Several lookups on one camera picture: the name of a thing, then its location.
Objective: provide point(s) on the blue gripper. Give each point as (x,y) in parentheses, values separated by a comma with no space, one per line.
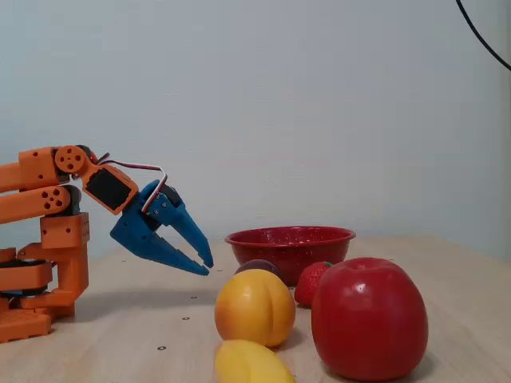
(133,223)

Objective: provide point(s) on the yellow toy banana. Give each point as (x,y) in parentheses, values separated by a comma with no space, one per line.
(243,365)

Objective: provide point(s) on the red speckled bowl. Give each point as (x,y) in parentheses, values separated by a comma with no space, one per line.
(287,247)

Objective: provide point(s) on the dark purple plum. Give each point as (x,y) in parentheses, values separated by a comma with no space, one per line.
(259,265)

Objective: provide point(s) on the yellow orange peach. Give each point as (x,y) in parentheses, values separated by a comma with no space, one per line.
(251,307)

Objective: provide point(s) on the red toy strawberry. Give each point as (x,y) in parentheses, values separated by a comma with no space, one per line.
(309,285)

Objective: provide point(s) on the red toy apple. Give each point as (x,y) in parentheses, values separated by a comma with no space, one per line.
(367,319)

